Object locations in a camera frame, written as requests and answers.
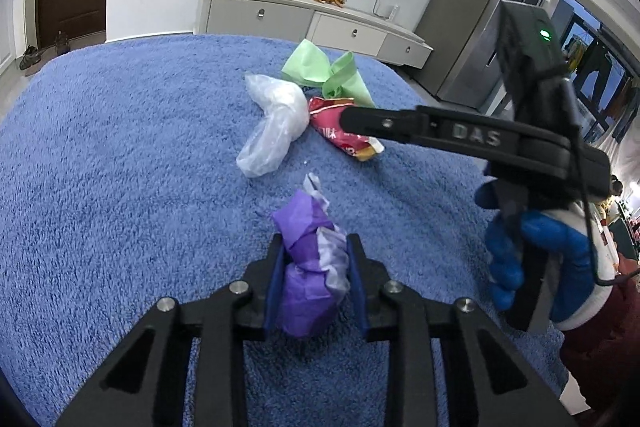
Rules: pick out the green plastic bag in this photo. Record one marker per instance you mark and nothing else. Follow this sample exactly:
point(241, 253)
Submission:
point(305, 64)

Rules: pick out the red snack packet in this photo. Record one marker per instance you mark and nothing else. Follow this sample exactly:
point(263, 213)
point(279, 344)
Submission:
point(325, 123)

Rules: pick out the white router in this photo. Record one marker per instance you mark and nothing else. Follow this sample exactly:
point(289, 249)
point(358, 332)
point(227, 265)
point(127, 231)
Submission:
point(394, 12)

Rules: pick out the blue fluffy blanket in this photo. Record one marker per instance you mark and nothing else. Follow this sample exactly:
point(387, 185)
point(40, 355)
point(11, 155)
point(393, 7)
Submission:
point(125, 157)

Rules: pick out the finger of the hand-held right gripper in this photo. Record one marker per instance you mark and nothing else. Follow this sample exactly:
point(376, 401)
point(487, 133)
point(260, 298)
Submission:
point(425, 124)

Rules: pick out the dark hanging garment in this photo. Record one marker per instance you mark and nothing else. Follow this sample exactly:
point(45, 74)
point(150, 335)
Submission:
point(600, 62)

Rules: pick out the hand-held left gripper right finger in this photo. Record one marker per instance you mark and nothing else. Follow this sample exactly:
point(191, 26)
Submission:
point(356, 287)

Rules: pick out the person's right forearm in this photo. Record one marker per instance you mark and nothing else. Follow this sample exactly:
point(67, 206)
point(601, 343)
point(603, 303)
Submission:
point(610, 347)

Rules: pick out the white plastic bag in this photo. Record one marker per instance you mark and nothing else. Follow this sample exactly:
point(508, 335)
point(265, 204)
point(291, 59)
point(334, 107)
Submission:
point(280, 117)

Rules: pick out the grey steel refrigerator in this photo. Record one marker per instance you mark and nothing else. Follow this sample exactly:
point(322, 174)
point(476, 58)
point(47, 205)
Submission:
point(465, 22)

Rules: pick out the dark shoe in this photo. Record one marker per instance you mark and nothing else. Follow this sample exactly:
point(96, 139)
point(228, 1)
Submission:
point(30, 58)
point(62, 43)

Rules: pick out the person's right hand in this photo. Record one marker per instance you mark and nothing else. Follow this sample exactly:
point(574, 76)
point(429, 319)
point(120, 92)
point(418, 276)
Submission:
point(570, 252)

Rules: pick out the purple plastic bag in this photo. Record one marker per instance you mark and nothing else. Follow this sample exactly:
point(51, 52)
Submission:
point(305, 297)

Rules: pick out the grey television cabinet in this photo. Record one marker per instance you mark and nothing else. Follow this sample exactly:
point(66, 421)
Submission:
point(260, 17)

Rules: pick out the balcony window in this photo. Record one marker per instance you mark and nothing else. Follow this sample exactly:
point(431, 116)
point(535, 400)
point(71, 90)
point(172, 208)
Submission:
point(580, 37)

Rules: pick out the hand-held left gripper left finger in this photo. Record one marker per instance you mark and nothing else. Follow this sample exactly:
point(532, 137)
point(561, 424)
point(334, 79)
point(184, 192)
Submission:
point(274, 287)

